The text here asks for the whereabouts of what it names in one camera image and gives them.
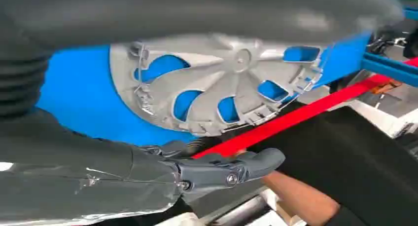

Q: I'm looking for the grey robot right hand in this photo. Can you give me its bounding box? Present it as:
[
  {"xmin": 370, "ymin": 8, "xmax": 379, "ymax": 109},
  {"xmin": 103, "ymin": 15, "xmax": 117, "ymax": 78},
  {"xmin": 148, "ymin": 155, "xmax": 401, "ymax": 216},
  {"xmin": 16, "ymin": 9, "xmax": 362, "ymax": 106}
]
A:
[{"xmin": 0, "ymin": 0, "xmax": 406, "ymax": 226}]

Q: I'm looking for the red bar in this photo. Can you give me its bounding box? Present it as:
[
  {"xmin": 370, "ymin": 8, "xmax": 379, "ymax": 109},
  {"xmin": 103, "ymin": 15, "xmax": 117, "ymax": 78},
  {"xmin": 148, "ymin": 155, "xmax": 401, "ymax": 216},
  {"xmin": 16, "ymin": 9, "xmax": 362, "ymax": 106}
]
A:
[{"xmin": 192, "ymin": 57, "xmax": 418, "ymax": 160}]

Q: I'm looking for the steel tube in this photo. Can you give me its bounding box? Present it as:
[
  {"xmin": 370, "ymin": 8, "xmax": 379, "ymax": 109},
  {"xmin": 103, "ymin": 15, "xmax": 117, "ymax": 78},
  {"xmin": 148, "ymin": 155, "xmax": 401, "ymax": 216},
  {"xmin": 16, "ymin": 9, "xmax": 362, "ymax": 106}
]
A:
[{"xmin": 209, "ymin": 195, "xmax": 272, "ymax": 226}]

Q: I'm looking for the person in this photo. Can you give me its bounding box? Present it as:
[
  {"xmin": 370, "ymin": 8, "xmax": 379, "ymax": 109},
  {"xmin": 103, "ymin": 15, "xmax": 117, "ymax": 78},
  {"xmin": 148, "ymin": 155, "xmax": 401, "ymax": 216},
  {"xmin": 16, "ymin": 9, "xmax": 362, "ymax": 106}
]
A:
[{"xmin": 248, "ymin": 102, "xmax": 418, "ymax": 226}]

